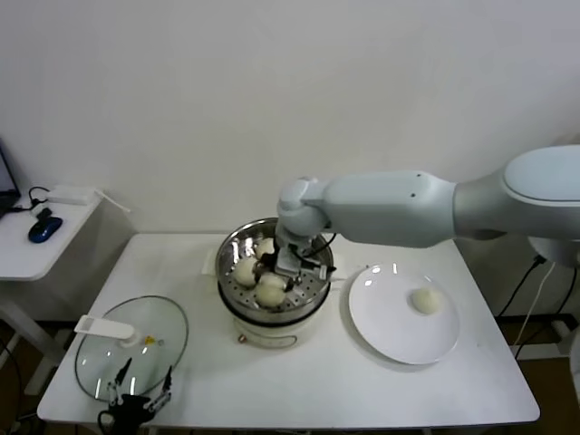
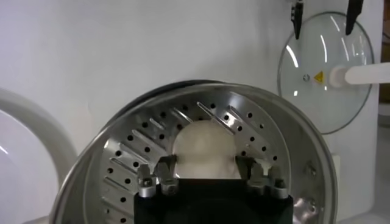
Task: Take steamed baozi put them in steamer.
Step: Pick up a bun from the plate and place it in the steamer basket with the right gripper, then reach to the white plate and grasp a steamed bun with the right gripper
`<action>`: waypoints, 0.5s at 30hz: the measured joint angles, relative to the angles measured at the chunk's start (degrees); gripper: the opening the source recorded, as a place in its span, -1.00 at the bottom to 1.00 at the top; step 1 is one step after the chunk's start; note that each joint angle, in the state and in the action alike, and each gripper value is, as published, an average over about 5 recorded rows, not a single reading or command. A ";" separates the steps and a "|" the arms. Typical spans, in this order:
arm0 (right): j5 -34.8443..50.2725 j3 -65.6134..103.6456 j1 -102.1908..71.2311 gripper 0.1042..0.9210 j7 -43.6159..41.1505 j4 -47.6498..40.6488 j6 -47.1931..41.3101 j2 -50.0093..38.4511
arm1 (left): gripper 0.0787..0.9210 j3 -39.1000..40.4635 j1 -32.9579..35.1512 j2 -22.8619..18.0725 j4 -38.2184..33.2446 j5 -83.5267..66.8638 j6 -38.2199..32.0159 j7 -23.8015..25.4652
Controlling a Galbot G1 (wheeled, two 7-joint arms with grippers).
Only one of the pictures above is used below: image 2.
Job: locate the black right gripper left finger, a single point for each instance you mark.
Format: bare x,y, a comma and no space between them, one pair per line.
166,176

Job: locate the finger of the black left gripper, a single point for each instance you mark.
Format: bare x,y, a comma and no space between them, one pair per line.
353,12
297,18

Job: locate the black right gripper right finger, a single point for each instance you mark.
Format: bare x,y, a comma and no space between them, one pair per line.
259,176

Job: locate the white steamed baozi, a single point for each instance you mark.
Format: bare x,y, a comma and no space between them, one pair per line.
204,146

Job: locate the perforated stainless steel steamer basket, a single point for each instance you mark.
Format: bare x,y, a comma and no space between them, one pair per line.
304,143

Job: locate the white round plate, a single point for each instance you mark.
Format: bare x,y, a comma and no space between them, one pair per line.
18,170

